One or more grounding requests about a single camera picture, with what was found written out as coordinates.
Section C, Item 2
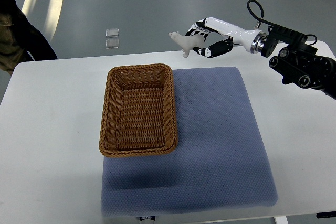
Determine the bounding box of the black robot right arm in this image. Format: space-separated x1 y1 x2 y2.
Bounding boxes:
247 0 335 99

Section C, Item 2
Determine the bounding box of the blue quilted mat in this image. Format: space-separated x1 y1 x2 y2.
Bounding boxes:
101 67 278 217

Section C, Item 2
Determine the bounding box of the black table control panel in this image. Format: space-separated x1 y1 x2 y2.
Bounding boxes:
316 212 335 219

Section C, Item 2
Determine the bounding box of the white bear figurine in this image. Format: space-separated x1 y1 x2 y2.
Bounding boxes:
168 32 204 58

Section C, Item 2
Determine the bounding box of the black mat label tag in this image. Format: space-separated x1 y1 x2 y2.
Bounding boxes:
139 216 156 221

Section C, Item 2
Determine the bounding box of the clear floor plate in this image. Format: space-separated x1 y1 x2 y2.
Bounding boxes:
106 38 120 49
106 28 119 38

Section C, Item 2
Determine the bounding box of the upper clear floor plate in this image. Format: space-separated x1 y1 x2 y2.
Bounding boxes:
106 28 119 38

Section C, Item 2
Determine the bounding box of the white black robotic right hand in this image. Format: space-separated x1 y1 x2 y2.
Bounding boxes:
186 17 266 58

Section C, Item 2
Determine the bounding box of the brown wicker basket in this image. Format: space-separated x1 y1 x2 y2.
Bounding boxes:
99 63 178 157

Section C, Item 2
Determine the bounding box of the lower clear floor plate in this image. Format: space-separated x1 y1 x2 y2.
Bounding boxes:
106 38 120 49

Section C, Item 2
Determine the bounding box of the person in dark clothes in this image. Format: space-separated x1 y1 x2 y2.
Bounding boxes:
1 0 57 75

